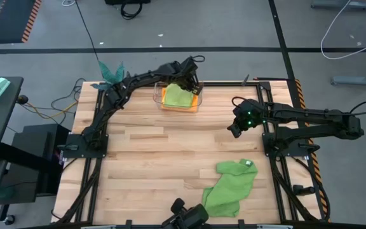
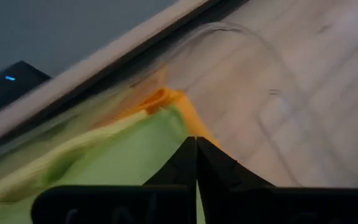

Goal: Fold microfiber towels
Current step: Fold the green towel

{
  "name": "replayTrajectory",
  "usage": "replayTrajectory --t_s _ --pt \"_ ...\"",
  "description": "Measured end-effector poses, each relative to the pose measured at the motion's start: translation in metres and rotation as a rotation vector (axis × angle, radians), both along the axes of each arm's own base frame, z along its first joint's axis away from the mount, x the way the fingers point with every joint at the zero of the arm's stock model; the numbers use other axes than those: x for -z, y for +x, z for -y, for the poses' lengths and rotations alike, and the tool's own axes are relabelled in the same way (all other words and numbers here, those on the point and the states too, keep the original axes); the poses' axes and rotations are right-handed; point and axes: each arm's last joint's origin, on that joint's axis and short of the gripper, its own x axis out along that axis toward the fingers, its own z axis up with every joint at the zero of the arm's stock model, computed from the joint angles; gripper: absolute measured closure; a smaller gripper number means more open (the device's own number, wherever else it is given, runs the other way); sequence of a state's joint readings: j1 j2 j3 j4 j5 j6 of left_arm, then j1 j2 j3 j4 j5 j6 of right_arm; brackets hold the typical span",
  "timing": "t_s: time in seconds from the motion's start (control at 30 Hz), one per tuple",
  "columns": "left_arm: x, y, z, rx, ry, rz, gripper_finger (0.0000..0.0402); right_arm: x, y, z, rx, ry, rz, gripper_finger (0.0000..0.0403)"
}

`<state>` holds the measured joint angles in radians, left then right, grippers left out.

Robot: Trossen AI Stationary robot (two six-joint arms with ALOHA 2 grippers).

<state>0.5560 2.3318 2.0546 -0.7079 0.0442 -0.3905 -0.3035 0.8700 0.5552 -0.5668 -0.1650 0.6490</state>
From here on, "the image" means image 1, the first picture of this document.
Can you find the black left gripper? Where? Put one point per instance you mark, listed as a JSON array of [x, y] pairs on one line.
[[187, 78]]

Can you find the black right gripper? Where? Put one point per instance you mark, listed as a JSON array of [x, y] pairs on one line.
[[248, 116]]

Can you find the lime green microfiber towel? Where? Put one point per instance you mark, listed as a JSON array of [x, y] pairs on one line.
[[178, 97]]

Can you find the orange microfiber towel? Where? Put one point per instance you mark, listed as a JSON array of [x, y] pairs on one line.
[[196, 106]]

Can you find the clear plastic bin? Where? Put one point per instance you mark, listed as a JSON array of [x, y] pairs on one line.
[[157, 95]]

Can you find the dark green microfiber towel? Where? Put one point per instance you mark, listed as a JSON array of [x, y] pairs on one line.
[[230, 187]]

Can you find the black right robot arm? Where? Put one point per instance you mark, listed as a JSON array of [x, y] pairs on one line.
[[313, 116]]

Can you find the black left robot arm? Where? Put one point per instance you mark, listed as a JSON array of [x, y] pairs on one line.
[[122, 89]]

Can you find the orange-black hazard strip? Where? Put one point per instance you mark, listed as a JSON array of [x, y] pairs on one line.
[[314, 159]]

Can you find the artificial plant in white pot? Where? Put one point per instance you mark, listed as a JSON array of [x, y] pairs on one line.
[[108, 74]]

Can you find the black bulky object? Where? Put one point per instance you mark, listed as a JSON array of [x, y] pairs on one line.
[[192, 216]]

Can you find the grey stand base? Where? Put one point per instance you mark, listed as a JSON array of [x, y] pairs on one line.
[[335, 5]]

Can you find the black equipment cabinet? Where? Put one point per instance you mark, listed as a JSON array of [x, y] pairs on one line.
[[33, 152]]

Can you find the black hazard-striped floor mat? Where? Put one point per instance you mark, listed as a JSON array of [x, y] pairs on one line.
[[11, 19]]

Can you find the black caster wheel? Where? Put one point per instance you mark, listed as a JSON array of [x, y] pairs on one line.
[[9, 219]]

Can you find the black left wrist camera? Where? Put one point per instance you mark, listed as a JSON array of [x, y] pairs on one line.
[[197, 89]]

